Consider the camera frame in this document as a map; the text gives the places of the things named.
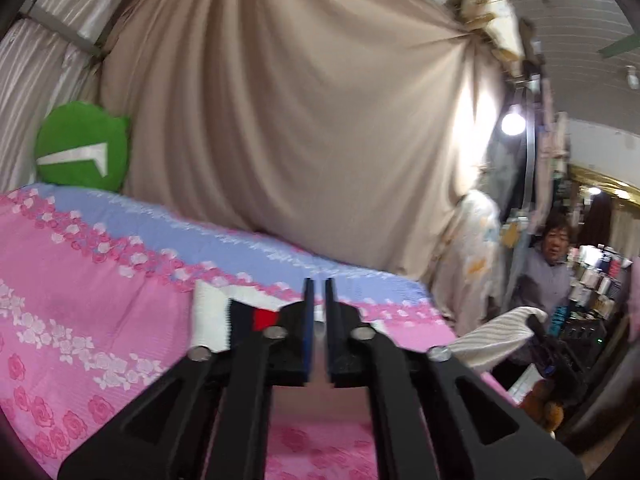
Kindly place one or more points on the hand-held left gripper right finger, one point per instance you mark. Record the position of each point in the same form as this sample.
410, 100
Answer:
331, 340

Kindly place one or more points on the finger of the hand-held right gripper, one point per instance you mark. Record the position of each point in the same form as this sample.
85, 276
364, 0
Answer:
547, 347

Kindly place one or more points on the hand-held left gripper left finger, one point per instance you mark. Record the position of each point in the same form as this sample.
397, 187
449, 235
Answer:
308, 345

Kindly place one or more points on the white striped cloth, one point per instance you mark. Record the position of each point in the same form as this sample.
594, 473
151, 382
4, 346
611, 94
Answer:
492, 342

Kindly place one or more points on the white black red small garment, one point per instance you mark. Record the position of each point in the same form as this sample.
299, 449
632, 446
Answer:
210, 317

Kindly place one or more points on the hanging pale clothes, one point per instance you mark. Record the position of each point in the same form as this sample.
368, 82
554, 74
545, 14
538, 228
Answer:
550, 160

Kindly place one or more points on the orange stuffed toy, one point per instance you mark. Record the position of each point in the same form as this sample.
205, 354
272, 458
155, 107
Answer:
542, 405

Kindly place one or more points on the shelf of packaged goods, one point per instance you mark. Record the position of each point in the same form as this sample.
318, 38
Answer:
600, 280

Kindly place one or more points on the pale floral hanging quilt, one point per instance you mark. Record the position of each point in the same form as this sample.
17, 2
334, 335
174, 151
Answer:
470, 260

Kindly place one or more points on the glowing light bulb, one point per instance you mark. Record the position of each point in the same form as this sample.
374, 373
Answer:
511, 122

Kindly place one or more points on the beige draped curtain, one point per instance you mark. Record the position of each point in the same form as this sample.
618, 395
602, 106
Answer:
300, 110

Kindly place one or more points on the pink floral bed sheet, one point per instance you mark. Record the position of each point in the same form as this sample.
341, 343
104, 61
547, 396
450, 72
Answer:
75, 270

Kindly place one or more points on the green round cushion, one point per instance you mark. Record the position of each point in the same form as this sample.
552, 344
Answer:
82, 135

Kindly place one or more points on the green ceiling fan blade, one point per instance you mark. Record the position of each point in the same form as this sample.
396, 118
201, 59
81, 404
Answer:
620, 46

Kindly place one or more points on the silver striped curtain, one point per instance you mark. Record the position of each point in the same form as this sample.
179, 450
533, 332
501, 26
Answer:
30, 75

